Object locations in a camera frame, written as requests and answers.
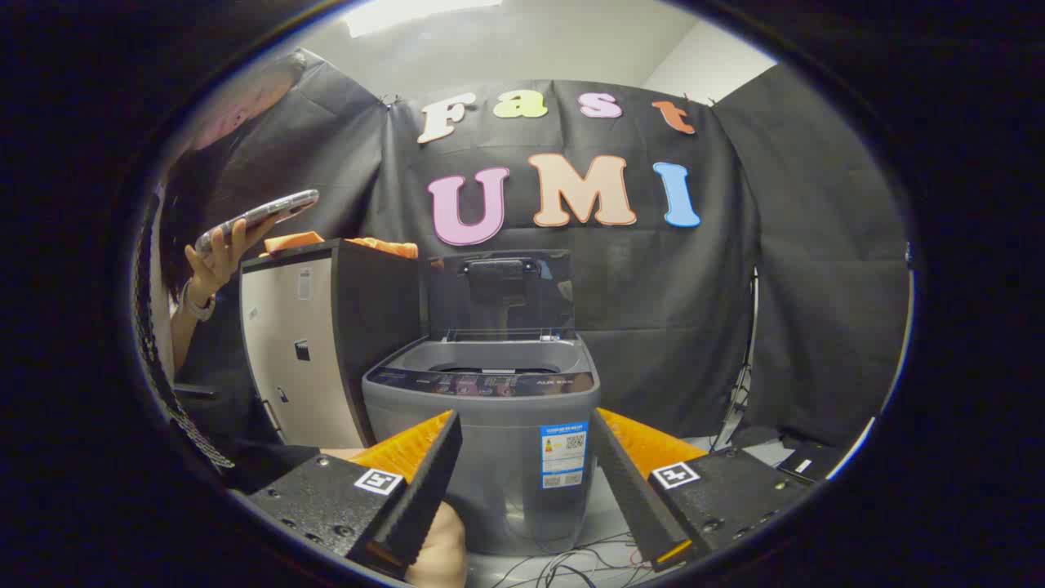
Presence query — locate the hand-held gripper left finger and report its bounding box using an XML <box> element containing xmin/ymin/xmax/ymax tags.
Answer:
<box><xmin>245</xmin><ymin>408</ymin><xmax>464</xmax><ymax>581</ymax></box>

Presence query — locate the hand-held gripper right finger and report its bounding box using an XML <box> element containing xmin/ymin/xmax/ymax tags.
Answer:
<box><xmin>589</xmin><ymin>407</ymin><xmax>817</xmax><ymax>572</ymax></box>

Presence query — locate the grey washing machine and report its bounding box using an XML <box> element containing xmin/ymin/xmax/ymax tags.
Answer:
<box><xmin>362</xmin><ymin>331</ymin><xmax>601</xmax><ymax>558</ymax></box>

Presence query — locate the dark washing machine lid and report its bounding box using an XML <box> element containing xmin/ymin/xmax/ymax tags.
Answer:
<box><xmin>426</xmin><ymin>249</ymin><xmax>576</xmax><ymax>342</ymax></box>

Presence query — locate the orange polo shirt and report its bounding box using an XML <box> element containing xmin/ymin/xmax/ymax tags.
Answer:
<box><xmin>261</xmin><ymin>231</ymin><xmax>419</xmax><ymax>261</ymax></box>

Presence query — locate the metal light stand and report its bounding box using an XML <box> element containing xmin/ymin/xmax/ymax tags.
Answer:
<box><xmin>709</xmin><ymin>269</ymin><xmax>760</xmax><ymax>454</ymax></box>

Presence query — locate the dark and beige cabinet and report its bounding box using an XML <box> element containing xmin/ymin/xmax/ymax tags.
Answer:
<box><xmin>239</xmin><ymin>238</ymin><xmax>421</xmax><ymax>450</ymax></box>

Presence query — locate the black box with white label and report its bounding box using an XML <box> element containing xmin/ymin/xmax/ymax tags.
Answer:
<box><xmin>776</xmin><ymin>441</ymin><xmax>850</xmax><ymax>487</ymax></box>

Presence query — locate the black backdrop cloth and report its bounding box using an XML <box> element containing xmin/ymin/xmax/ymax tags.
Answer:
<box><xmin>176</xmin><ymin>49</ymin><xmax>911</xmax><ymax>450</ymax></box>

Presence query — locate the smartphone in clear case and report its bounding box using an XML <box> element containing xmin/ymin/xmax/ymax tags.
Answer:
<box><xmin>194</xmin><ymin>189</ymin><xmax>321</xmax><ymax>254</ymax></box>

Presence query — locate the tangle of floor cables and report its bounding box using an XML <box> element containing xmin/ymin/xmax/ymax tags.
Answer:
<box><xmin>490</xmin><ymin>531</ymin><xmax>654</xmax><ymax>588</ymax></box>

